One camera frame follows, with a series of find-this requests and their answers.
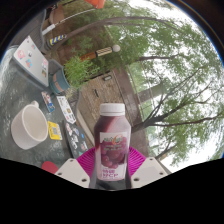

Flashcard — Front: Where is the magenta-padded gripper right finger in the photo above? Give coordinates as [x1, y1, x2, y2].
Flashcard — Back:
[127, 145, 169, 190]

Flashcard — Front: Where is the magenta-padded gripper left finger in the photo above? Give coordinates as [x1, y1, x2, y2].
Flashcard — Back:
[54, 147, 98, 190]

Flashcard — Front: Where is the pink juice bottle white cap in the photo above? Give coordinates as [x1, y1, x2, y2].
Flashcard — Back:
[93, 102, 131, 183]

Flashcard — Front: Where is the flat round red coaster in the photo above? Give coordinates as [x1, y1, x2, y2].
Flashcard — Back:
[41, 160, 60, 175]

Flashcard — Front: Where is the black laptop with stickers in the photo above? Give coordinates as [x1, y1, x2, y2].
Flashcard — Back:
[63, 119, 89, 159]

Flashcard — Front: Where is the yellow card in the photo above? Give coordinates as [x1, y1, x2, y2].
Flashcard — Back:
[47, 120, 63, 141]

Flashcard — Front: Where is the large forked tree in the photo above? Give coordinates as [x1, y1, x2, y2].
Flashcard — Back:
[129, 16, 224, 158]

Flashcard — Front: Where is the white ceramic mug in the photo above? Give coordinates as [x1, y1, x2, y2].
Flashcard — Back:
[10, 100, 49, 150]

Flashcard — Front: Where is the white sticker sheet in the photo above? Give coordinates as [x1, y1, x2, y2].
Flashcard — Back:
[56, 95, 77, 125]

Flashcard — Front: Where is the small blue picture card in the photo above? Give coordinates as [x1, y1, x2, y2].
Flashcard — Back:
[41, 90, 56, 113]

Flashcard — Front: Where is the green plant in teal pot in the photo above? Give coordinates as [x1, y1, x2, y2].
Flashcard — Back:
[49, 54, 101, 96]

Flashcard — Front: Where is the silver laptop with stickers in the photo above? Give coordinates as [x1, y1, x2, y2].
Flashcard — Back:
[12, 35, 50, 88]

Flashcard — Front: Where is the blue yellow striped bollard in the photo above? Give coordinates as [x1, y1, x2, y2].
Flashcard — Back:
[49, 33, 68, 47]

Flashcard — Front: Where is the leaning slender tree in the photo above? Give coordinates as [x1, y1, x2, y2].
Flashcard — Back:
[49, 6, 188, 58]

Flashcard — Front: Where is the wooden lamp post white globe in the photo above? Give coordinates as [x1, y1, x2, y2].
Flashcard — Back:
[79, 44, 122, 62]

